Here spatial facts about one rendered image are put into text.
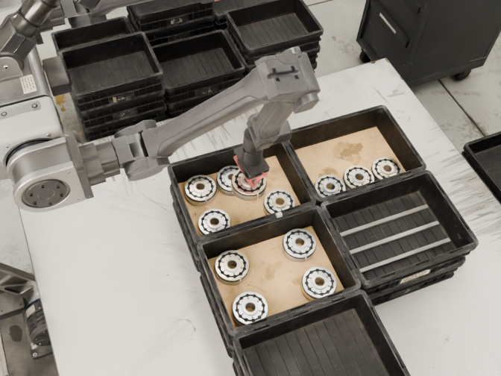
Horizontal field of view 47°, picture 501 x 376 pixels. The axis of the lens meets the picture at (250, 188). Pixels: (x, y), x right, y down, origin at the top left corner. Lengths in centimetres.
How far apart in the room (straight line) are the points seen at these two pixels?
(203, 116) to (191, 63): 185
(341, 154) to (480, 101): 171
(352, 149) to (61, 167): 118
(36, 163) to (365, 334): 103
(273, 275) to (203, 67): 145
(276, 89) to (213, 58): 196
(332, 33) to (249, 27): 92
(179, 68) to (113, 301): 141
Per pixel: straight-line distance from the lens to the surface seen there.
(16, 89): 129
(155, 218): 201
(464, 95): 363
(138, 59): 283
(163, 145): 117
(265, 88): 103
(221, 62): 296
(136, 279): 191
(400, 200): 198
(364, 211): 192
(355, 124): 208
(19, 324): 245
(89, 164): 118
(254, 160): 156
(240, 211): 186
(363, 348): 172
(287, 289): 175
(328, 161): 201
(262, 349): 167
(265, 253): 179
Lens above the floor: 241
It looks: 56 degrees down
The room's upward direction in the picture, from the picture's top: 5 degrees clockwise
